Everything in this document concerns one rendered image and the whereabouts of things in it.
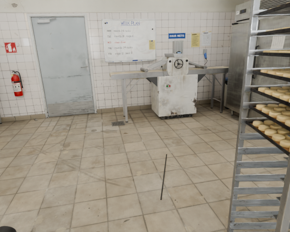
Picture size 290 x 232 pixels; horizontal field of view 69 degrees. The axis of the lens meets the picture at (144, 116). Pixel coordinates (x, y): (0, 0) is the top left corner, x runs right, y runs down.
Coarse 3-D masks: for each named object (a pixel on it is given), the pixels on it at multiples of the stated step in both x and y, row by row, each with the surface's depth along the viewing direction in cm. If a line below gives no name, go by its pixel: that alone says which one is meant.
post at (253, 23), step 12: (252, 0) 101; (252, 12) 101; (252, 24) 102; (252, 48) 105; (252, 60) 107; (240, 108) 117; (240, 120) 118; (240, 132) 119; (240, 144) 121; (240, 156) 123; (240, 168) 126; (228, 228) 141
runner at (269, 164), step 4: (236, 164) 125; (240, 164) 125; (244, 164) 125; (248, 164) 125; (252, 164) 125; (256, 164) 125; (260, 164) 124; (264, 164) 124; (268, 164) 124; (272, 164) 124; (276, 164) 124; (280, 164) 124; (284, 164) 124
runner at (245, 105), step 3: (243, 102) 113; (246, 102) 113; (249, 102) 113; (252, 102) 113; (255, 102) 113; (258, 102) 113; (261, 102) 113; (264, 102) 113; (267, 102) 113; (270, 102) 113; (273, 102) 113; (276, 102) 113; (243, 105) 114; (246, 105) 114; (252, 105) 114; (255, 105) 114; (246, 108) 112; (249, 108) 112
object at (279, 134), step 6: (258, 126) 109; (264, 126) 105; (270, 126) 106; (276, 126) 104; (264, 132) 103; (270, 132) 98; (276, 132) 98; (282, 132) 97; (288, 132) 97; (270, 138) 96; (276, 138) 92; (282, 138) 91; (288, 138) 92; (282, 144) 87; (288, 144) 85; (288, 150) 84
